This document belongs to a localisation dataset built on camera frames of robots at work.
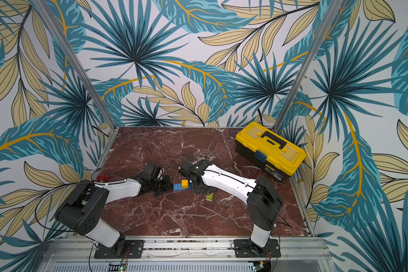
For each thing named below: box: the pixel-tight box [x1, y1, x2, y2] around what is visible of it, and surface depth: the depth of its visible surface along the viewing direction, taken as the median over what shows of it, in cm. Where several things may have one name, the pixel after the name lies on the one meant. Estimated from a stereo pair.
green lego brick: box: [205, 192, 214, 202], surface depth 88 cm
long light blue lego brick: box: [173, 183, 186, 191], surface depth 92 cm
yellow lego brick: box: [181, 179, 189, 189], surface depth 90 cm
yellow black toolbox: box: [234, 121, 308, 184], surface depth 92 cm
